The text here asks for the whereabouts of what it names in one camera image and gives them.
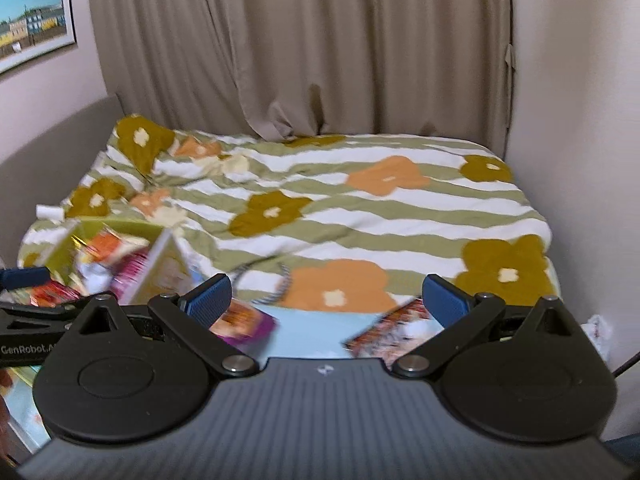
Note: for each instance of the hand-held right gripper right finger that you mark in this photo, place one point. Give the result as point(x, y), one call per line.
point(447, 302)

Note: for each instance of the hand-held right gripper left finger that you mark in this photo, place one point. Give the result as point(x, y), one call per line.
point(210, 300)

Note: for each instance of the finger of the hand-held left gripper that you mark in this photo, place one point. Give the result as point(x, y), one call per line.
point(35, 316)
point(25, 278)

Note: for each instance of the yellow green cardboard box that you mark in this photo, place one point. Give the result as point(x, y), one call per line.
point(57, 255)

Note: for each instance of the purple snack packet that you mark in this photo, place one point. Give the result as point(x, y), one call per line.
point(245, 327)

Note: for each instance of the red patterned snack packet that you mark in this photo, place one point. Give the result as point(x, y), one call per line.
point(395, 332)

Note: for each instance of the pink white snack packet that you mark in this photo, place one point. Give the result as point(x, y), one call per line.
point(155, 270)

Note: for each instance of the white paper roll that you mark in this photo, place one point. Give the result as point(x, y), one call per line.
point(50, 212)

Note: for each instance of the orange red snack packet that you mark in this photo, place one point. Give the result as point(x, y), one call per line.
point(112, 247)

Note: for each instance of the floral striped blanket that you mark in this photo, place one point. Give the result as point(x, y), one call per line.
point(400, 220)

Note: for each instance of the light blue mat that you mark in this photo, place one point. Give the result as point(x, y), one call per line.
point(320, 332)

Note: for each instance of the grey bed headboard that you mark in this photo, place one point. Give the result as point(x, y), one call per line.
point(50, 160)

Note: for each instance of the white plastic bag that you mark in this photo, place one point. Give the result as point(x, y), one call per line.
point(599, 337)

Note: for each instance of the dark blue cloth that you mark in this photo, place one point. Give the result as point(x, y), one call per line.
point(625, 447)

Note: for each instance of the framed picture of houses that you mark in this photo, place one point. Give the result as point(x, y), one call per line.
point(30, 20)

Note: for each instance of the beige curtain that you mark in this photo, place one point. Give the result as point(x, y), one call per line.
point(300, 35)

